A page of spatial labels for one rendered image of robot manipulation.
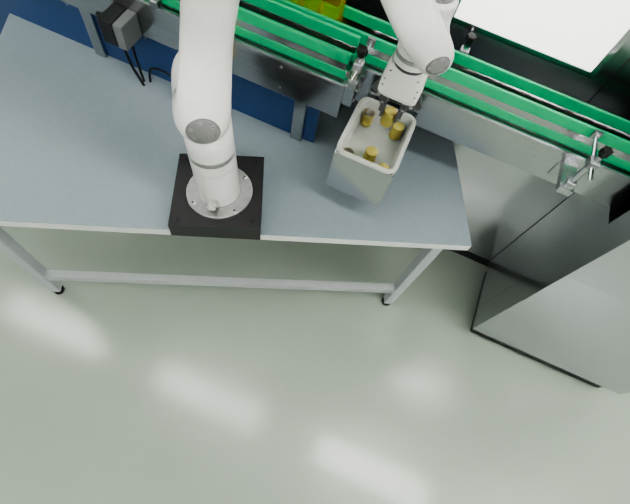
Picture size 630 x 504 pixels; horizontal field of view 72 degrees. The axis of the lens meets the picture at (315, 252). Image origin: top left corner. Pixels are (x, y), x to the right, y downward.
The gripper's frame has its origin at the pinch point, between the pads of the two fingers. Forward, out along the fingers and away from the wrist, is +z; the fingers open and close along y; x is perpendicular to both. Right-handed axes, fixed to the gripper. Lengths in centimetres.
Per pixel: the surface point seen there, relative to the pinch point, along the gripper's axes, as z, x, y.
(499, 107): 1.7, -19.1, -26.1
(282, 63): 6.0, -5.9, 33.3
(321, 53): -0.6, -8.0, 23.3
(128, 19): 9, -1, 80
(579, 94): 3, -39, -47
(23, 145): 35, 38, 97
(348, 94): 7.1, -6.5, 13.0
